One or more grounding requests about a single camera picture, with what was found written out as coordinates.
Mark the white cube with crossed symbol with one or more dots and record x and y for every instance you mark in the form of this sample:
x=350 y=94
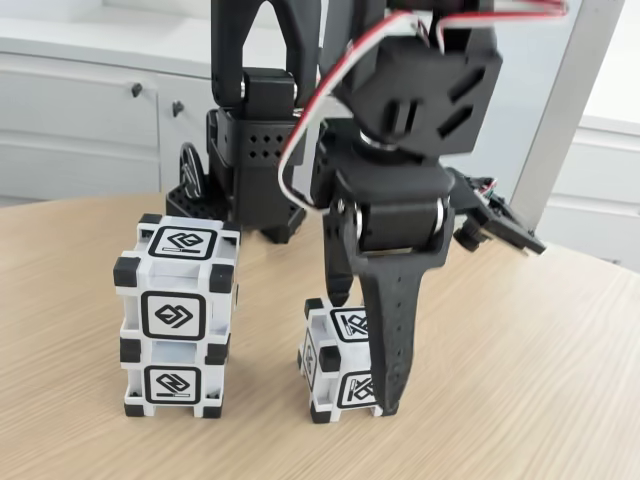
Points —
x=330 y=380

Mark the white cube with diamond symbol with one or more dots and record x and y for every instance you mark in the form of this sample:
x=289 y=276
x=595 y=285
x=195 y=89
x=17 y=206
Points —
x=172 y=280

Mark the black round clamp knob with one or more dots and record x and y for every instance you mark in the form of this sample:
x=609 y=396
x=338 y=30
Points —
x=187 y=170

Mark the white cube with Z symbol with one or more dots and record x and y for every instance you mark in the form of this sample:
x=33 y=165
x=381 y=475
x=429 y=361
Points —
x=172 y=385

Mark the white drawer cabinet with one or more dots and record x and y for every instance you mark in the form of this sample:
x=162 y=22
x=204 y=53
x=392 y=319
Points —
x=600 y=175

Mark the black cabinet key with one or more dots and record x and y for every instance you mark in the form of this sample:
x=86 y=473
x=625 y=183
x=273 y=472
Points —
x=177 y=107
x=135 y=90

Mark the long white cabinet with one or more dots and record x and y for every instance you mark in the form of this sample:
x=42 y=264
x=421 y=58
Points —
x=75 y=125

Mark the black gripper camera module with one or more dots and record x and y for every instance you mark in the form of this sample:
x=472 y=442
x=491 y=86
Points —
x=505 y=225

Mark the white frame post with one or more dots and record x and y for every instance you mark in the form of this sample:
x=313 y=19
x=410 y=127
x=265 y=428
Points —
x=550 y=125

